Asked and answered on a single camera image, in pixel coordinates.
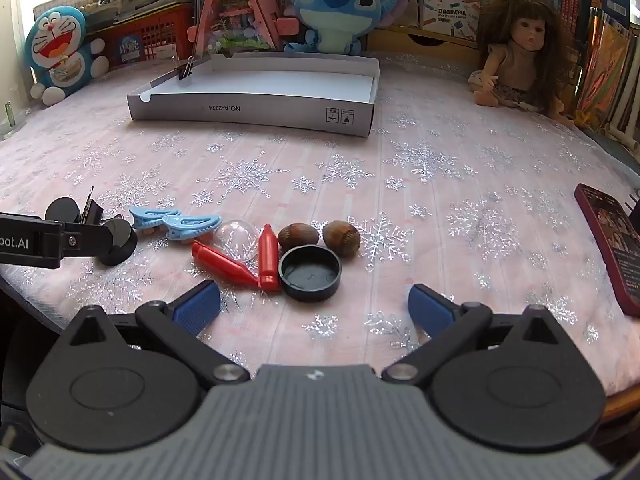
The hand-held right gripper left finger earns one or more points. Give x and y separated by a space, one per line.
197 307

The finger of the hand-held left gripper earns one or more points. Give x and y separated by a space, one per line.
87 239

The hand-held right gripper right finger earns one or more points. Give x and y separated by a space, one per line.
430 307

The black binder clip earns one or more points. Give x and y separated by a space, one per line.
184 70
92 212

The small black lid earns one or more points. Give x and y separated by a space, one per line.
122 245
62 209

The blue hair clip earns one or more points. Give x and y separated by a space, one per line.
192 225
150 217

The clear plastic dome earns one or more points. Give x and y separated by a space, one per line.
235 240

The brown nut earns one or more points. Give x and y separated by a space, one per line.
297 236
342 239

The large black lid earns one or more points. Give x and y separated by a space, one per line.
310 275

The white cardboard box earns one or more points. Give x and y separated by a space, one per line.
280 85

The pink snowflake tablecloth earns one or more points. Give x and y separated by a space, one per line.
450 185

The smartphone in red case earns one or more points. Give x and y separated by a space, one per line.
610 245

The blue cat plush toy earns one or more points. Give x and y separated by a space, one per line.
57 50

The red plastic crate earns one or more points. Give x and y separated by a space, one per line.
150 35

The white pipes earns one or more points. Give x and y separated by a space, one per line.
622 137

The wooden drawer unit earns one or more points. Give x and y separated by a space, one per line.
390 40

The pink triangular toy house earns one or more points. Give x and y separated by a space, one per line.
240 10

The brown-haired doll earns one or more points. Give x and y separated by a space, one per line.
525 45

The white box with pencil print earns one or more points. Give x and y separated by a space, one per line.
447 10

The colourful upright books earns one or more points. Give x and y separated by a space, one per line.
605 60

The blue alien plush toy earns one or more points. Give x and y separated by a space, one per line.
335 5

